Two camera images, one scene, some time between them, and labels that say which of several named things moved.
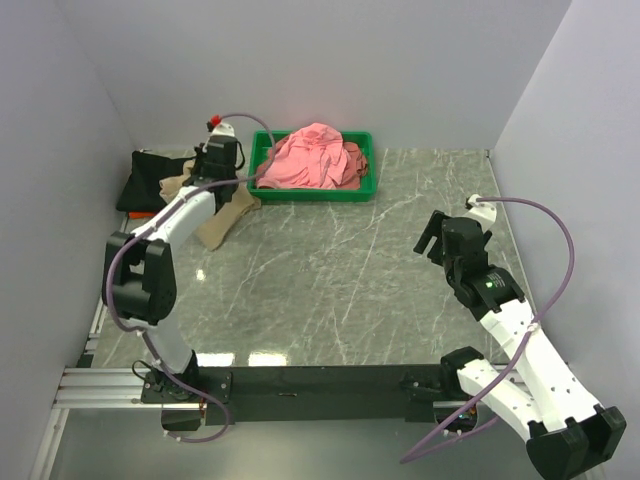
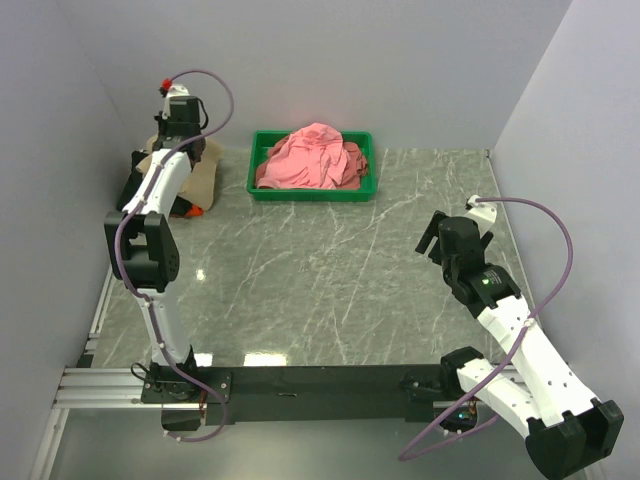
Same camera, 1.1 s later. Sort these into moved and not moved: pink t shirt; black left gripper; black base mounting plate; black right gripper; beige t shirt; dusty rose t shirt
Moved: black left gripper; beige t shirt
Not moved: black right gripper; dusty rose t shirt; black base mounting plate; pink t shirt
